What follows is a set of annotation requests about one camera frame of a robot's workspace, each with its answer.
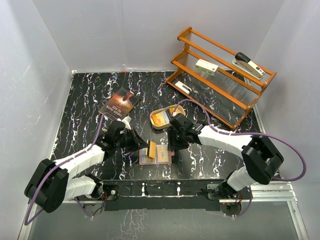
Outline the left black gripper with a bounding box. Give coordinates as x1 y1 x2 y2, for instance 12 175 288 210
115 127 149 152

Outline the beige oval card tray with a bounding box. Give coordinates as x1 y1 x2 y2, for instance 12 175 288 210
149 105 186 130

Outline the beige printed card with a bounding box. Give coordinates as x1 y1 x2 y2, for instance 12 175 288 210
156 145 169 163

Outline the pink leather card holder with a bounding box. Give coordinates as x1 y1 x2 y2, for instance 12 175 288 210
139 144 175 165

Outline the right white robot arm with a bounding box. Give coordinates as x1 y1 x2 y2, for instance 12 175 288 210
168 113 284 199

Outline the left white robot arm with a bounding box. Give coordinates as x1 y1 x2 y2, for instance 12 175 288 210
24 120 151 213

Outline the orange card in tray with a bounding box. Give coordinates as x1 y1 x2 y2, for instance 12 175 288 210
152 112 166 127

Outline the dark paperback book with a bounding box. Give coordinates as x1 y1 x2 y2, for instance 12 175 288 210
98 87 141 121

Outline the small white black device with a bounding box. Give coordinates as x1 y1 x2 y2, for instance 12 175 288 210
174 81 192 95

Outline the orange wooden shelf rack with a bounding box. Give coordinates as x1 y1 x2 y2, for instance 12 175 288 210
166 26 276 130

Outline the white staples box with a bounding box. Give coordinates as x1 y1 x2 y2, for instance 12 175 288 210
195 59 219 76

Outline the black beige stapler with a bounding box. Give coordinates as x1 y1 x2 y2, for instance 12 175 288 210
231 52 265 80

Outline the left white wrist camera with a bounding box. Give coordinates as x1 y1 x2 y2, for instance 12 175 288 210
121 116 131 130

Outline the black front mounting rail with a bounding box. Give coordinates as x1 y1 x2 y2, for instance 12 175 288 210
74 178 253 213

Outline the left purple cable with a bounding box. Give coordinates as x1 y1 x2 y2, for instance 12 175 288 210
24 112 121 226

